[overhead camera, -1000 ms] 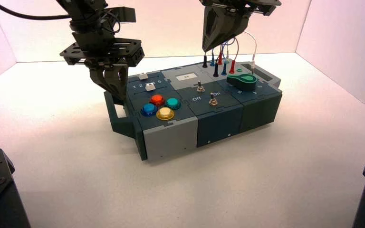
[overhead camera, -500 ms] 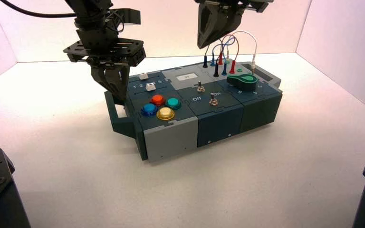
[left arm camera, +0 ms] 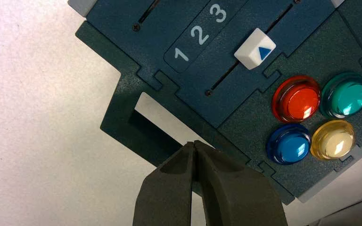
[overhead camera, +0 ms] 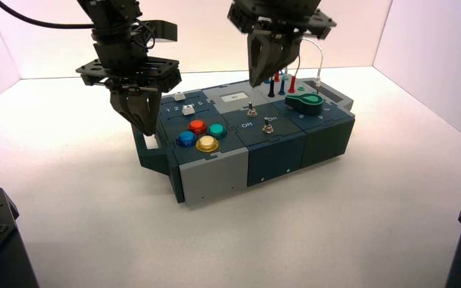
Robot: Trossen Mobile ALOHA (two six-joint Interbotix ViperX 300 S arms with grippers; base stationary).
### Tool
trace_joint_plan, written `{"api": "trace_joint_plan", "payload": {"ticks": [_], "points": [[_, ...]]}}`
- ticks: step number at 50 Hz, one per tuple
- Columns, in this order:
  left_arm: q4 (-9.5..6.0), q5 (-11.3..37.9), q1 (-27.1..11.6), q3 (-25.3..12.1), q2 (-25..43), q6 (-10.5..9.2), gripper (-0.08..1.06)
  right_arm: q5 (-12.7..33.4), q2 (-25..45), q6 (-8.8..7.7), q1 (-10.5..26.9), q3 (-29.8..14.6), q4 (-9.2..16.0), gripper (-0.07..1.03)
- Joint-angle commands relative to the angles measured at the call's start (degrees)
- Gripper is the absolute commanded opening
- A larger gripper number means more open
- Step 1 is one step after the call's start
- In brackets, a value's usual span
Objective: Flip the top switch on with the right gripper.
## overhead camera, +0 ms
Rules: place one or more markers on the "small lcd display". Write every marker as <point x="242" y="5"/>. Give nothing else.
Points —
<point x="234" y="98"/>

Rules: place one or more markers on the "red banana plug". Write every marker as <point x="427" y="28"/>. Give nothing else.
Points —
<point x="292" y="84"/>
<point x="277" y="76"/>

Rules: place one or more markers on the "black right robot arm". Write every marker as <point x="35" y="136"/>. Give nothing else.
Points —
<point x="278" y="4"/>

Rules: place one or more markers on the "green and black rotary knob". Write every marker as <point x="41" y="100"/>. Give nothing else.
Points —
<point x="306" y="102"/>

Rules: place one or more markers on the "black banana plug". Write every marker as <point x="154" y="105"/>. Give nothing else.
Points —
<point x="271" y="90"/>

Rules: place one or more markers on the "blue and grey task box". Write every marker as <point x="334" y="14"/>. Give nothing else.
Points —
<point x="214" y="171"/>

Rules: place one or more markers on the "metal toggle switch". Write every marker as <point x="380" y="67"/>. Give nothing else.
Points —
<point x="268" y="126"/>
<point x="251" y="110"/>

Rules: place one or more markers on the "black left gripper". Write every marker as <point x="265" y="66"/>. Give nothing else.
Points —
<point x="135" y="71"/>

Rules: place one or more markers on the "red push button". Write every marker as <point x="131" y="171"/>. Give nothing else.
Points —
<point x="197" y="126"/>

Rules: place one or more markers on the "yellow push button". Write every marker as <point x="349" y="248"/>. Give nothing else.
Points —
<point x="207" y="143"/>

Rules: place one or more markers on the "blue push button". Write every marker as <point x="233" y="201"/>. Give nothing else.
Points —
<point x="186" y="138"/>

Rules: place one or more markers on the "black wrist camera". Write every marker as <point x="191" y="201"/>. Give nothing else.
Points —
<point x="162" y="31"/>

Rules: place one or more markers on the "green push button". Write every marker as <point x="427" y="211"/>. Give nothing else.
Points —
<point x="217" y="130"/>

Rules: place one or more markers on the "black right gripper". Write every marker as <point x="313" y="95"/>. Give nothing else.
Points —
<point x="318" y="24"/>

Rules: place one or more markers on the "white slider knob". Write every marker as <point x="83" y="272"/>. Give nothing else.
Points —
<point x="188" y="109"/>
<point x="179" y="96"/>

